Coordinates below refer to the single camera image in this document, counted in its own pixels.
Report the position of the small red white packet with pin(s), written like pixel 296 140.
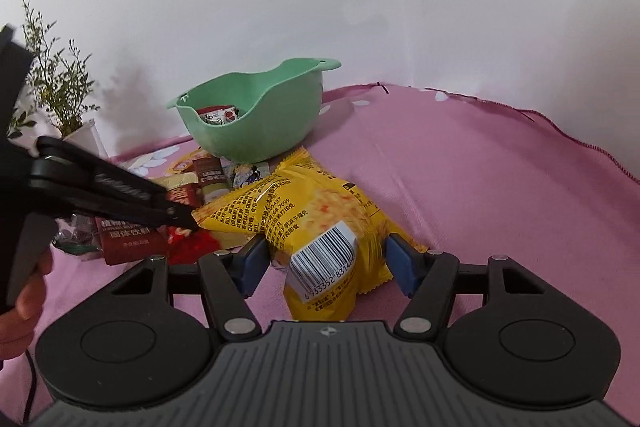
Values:
pixel 220 116

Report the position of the person's left hand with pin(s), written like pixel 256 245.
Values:
pixel 30 302

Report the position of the red white snack packet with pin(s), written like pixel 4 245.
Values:
pixel 187 244

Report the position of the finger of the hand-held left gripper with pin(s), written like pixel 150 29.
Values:
pixel 125 199

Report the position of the yellow snack packet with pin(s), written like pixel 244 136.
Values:
pixel 320 212

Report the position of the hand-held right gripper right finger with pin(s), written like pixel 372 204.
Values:
pixel 400 264

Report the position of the brown cream snack packet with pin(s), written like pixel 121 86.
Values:
pixel 210 179

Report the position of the dark red drink powder packet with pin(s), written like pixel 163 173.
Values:
pixel 130 242

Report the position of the plant in clear cup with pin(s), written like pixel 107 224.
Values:
pixel 85 134

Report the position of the green plastic bowl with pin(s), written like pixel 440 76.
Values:
pixel 280 122

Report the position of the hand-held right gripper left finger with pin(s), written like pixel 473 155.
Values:
pixel 255 264

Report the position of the blue white print candy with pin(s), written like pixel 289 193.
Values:
pixel 245 174

